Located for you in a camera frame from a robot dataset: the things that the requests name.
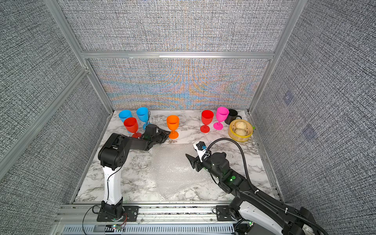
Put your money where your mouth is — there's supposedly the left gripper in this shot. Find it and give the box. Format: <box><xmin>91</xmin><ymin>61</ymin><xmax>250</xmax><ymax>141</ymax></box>
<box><xmin>152</xmin><ymin>129</ymin><xmax>171</xmax><ymax>146</ymax></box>

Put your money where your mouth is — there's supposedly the orange wine glass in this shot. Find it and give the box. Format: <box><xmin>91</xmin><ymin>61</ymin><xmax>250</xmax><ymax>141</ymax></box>
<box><xmin>166</xmin><ymin>115</ymin><xmax>180</xmax><ymax>140</ymax></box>

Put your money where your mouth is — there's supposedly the bubble wrap sheet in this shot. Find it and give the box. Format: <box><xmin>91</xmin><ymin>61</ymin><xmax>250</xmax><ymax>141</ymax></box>
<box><xmin>149</xmin><ymin>144</ymin><xmax>218</xmax><ymax>201</ymax></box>

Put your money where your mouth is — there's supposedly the blue wine glass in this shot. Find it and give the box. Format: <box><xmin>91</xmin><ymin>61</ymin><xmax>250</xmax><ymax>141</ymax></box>
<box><xmin>136</xmin><ymin>107</ymin><xmax>150</xmax><ymax>130</ymax></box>
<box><xmin>118</xmin><ymin>110</ymin><xmax>133</xmax><ymax>123</ymax></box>

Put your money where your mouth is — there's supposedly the coral wine glass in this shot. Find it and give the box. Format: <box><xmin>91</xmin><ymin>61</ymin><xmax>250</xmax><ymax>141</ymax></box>
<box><xmin>123</xmin><ymin>117</ymin><xmax>142</xmax><ymax>139</ymax></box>

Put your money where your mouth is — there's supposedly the red wine glass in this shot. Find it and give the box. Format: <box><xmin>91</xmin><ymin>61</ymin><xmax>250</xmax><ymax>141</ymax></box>
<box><xmin>200</xmin><ymin>110</ymin><xmax>214</xmax><ymax>133</ymax></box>

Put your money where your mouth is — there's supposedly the pink wine glass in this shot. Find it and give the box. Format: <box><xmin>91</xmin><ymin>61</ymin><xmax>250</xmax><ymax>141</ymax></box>
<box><xmin>213</xmin><ymin>107</ymin><xmax>229</xmax><ymax>130</ymax></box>

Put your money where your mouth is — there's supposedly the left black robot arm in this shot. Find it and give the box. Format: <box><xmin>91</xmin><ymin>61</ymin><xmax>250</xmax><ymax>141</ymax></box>
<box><xmin>98</xmin><ymin>124</ymin><xmax>171</xmax><ymax>221</ymax></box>

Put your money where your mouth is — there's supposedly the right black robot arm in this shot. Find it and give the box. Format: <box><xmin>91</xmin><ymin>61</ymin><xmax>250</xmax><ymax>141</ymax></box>
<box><xmin>186</xmin><ymin>152</ymin><xmax>327</xmax><ymax>235</ymax></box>

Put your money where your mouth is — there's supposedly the yellow bamboo steamer basket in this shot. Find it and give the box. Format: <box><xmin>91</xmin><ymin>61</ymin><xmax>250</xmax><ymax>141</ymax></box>
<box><xmin>228</xmin><ymin>119</ymin><xmax>255</xmax><ymax>143</ymax></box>

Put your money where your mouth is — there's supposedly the upper white bun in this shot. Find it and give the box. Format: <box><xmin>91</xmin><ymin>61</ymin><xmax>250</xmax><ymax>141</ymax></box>
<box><xmin>235</xmin><ymin>120</ymin><xmax>247</xmax><ymax>130</ymax></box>

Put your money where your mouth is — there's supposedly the black mug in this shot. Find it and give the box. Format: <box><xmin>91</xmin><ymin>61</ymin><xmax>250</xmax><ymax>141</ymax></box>
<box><xmin>225</xmin><ymin>109</ymin><xmax>242</xmax><ymax>125</ymax></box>

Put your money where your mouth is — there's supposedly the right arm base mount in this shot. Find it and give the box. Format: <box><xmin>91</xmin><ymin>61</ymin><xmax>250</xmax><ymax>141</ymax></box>
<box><xmin>215</xmin><ymin>203</ymin><xmax>243</xmax><ymax>221</ymax></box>

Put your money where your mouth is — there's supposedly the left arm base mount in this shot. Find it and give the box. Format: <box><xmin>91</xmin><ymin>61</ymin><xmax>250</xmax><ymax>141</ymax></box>
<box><xmin>97</xmin><ymin>201</ymin><xmax>140</xmax><ymax>222</ymax></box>

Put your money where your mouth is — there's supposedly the aluminium frame crossbar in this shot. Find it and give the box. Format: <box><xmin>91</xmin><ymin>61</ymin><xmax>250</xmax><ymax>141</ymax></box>
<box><xmin>81</xmin><ymin>51</ymin><xmax>275</xmax><ymax>59</ymax></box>

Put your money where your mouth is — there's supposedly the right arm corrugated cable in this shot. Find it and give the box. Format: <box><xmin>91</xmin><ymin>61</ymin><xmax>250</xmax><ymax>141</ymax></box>
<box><xmin>202</xmin><ymin>137</ymin><xmax>330</xmax><ymax>235</ymax></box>

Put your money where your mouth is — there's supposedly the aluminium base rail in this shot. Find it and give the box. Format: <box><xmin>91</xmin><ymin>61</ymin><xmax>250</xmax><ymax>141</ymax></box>
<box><xmin>52</xmin><ymin>201</ymin><xmax>303</xmax><ymax>235</ymax></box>

